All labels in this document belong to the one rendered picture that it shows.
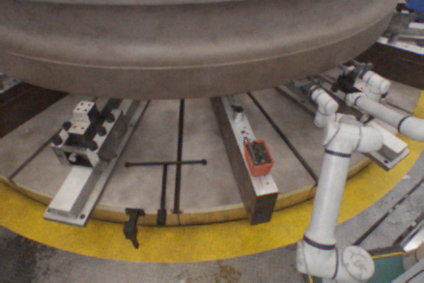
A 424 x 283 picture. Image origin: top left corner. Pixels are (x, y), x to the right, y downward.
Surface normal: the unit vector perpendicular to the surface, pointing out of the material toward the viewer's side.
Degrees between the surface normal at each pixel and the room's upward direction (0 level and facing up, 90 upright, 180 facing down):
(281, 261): 0
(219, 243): 0
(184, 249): 0
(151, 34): 90
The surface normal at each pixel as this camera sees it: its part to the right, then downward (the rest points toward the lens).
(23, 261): 0.00, -0.71
